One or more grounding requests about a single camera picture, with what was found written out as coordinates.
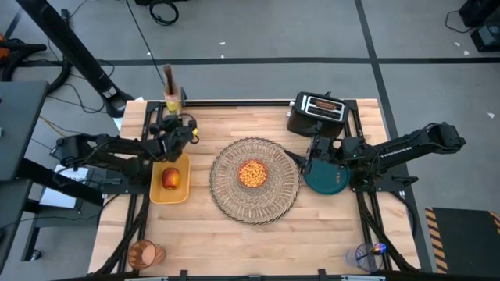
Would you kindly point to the dark green plate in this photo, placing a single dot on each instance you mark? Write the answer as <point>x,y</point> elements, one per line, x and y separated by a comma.
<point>324,181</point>

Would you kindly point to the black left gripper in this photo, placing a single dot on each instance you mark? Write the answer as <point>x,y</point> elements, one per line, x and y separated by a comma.
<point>173,138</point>

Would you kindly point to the black equipment case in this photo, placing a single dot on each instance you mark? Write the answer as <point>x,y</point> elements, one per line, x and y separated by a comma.
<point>480,11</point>

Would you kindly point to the clear purple plastic cup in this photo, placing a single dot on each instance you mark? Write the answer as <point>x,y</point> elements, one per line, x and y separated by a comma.
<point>361,260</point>

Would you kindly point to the black floor equipment box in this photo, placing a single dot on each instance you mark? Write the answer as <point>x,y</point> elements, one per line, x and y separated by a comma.
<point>144,2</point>

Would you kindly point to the black two-slot toaster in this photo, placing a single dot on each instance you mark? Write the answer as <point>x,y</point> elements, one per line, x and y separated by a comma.
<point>301,121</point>

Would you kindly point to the iridescent purple spoon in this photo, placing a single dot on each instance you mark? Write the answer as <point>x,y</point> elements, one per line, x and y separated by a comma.
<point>378,248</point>

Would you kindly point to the black aluminium table frame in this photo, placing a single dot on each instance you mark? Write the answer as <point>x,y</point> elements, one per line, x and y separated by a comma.
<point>154,234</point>

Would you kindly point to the orange cereal puffs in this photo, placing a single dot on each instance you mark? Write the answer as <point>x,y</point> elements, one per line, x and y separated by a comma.
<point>253,173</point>

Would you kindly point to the patterned cereal bowl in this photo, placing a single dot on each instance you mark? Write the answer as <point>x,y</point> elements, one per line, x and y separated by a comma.
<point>238,174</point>

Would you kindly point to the yellow rectangular tray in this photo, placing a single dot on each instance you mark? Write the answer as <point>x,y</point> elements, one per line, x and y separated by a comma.
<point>176,197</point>

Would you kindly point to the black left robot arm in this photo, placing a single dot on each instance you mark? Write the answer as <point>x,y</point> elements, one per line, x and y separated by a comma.
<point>117,146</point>

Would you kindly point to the black hazard-striped floor mat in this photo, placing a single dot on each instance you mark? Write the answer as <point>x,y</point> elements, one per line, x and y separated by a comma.
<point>465,242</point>

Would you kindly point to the black floor device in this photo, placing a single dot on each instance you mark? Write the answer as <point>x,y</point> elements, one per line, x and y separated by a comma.
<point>488,39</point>

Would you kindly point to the orange faceted plastic cup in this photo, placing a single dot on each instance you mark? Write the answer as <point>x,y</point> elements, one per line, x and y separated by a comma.
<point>146,254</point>

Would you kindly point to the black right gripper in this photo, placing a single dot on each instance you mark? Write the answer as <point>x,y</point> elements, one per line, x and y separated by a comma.
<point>322,150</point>

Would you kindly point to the black side desk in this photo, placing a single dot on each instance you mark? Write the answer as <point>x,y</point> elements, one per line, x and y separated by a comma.
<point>19,125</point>

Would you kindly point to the round woven straw placemat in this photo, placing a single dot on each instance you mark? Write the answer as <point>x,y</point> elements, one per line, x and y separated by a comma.
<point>234,203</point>

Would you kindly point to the red apple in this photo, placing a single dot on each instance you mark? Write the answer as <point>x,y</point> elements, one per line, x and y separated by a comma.
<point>171,178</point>

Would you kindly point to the white paper sheets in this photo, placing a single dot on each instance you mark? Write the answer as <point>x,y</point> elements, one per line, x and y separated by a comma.
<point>58,199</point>

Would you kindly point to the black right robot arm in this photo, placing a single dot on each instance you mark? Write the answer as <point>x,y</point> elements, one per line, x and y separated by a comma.
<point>410,146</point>

